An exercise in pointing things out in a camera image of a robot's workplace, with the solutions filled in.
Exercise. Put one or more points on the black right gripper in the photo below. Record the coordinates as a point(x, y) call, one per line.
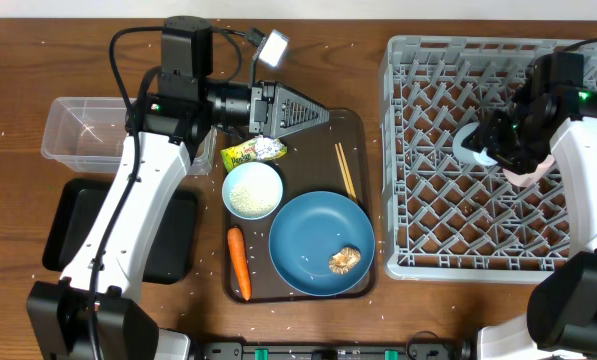
point(488, 135)

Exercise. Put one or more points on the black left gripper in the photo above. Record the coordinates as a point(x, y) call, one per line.
point(268, 119)

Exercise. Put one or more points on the pink cup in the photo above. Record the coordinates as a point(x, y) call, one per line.
point(528, 179)

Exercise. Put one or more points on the yellow snack wrapper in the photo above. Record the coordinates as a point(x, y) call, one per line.
point(257, 149)

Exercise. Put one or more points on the light blue rice bowl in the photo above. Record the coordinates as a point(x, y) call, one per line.
point(252, 191)

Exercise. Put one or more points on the orange carrot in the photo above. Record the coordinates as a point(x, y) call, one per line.
point(239, 261)

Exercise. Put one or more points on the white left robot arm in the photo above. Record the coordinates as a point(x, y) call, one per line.
point(92, 311)

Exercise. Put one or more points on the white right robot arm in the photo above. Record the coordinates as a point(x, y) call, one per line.
point(561, 317)

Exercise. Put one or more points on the grey dishwasher rack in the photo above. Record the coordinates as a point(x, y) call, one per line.
point(444, 219)

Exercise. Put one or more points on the brown serving tray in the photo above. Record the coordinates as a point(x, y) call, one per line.
point(310, 165)

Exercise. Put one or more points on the blue plate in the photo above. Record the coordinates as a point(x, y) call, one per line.
point(308, 231)

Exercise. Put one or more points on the brown food scrap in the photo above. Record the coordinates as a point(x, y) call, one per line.
point(345, 260)

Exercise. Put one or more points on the clear plastic bin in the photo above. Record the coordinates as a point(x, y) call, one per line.
point(86, 134)

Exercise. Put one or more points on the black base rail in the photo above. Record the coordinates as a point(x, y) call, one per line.
point(417, 350)

